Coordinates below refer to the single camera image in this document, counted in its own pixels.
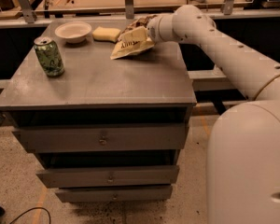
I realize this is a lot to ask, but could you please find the top grey drawer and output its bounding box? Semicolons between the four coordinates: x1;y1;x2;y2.
13;123;189;153

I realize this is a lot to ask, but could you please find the brown chip bag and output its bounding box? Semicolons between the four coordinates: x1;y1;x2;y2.
110;15;155;60

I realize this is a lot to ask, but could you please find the grey drawer cabinet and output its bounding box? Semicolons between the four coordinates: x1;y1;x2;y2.
0;18;198;203

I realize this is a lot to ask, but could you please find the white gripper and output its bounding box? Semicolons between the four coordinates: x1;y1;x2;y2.
119;15;179;43

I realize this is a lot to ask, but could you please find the white bowl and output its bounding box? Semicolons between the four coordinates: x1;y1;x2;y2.
55;21;91;44

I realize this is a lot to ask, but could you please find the bottom grey drawer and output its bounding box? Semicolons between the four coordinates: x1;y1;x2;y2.
55;185;173;203

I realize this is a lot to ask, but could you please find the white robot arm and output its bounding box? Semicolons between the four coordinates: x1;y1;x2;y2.
120;5;280;224

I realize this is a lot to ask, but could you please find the grey drawer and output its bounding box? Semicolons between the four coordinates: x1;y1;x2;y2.
55;185;173;203
36;165;179;188
13;123;189;153

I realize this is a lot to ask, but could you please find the middle grey drawer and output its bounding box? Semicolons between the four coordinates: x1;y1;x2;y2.
36;165;179;188

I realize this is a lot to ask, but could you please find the green soda can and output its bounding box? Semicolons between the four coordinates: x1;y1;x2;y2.
34;36;64;77

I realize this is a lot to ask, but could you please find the grey metal railing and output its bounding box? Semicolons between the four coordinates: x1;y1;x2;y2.
0;0;280;91

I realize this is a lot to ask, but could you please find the black floor cable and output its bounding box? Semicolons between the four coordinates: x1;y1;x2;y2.
0;203;52;224

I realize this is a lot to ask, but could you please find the yellow sponge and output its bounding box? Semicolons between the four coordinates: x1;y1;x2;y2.
92;27;120;43

